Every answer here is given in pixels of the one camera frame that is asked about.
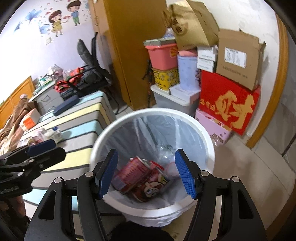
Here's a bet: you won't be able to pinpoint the pink white carton box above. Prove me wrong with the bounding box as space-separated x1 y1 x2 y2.
30 129 48 144

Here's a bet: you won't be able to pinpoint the white patterned paper cup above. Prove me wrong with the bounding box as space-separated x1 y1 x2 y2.
43 126 63 144

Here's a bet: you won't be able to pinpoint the red snack box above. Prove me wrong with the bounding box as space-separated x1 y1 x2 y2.
131 161 170 202

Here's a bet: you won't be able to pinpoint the red cylindrical snack can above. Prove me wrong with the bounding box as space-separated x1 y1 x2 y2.
111 156 151 193

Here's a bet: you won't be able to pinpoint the clear plastic cup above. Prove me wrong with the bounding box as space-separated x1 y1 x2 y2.
157 145 175 164

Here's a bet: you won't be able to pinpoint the white round trash bin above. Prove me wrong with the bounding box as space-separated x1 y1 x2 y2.
90 108 215 227

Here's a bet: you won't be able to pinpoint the person's left hand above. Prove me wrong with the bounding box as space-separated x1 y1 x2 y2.
0 196 26 218

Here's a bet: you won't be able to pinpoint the brown fleece blanket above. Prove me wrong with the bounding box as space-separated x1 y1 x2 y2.
1 94 35 155

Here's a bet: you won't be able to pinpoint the orange white tissue pack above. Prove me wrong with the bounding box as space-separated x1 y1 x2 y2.
20 108 41 132

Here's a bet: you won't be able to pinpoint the grey bedside drawer cabinet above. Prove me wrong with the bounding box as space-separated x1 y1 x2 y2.
29 81 64 115

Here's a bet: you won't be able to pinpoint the striped bed sheet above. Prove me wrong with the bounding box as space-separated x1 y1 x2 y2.
21 91 116 218

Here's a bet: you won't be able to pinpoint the wooden headboard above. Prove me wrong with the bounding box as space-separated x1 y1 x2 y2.
0 76 35 128

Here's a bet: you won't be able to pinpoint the dark blue glasses case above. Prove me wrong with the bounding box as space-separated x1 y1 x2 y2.
53 95 79 116

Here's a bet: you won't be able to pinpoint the red plaid bag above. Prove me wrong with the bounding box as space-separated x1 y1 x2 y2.
54 67 86 93

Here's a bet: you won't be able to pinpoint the pink floral box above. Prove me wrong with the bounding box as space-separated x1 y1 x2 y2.
195 109 232 146

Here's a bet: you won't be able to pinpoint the black office chair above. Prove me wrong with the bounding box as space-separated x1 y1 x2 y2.
67 32 120 103

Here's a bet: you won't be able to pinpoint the red gift box gold characters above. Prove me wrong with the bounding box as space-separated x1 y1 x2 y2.
199 70 261 136

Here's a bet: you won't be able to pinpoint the grey translucent storage box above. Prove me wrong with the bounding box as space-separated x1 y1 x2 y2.
151 84 200 117

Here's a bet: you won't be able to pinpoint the yellow patterned tin box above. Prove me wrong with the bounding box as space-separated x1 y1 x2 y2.
152 67 180 91

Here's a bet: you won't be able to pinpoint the large wooden wardrobe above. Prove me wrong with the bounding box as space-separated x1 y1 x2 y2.
88 1 167 110

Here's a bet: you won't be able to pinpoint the lavender plastic bucket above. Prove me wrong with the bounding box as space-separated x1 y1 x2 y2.
177 50 200 91

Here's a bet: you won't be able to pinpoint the pink plastic storage bin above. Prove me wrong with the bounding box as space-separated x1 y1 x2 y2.
145 43 179 71

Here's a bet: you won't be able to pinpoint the brown cardboard shipping box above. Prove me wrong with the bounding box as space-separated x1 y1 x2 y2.
216 29 266 90

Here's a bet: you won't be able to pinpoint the white small stacked boxes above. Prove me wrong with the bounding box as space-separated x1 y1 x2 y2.
197 45 218 73

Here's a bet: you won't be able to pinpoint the brown paper bag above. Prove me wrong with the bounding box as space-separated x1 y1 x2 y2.
163 1 219 50

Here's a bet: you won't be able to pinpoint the cartoon couple wall sticker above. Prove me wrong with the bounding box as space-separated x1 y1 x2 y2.
14 1 90 45

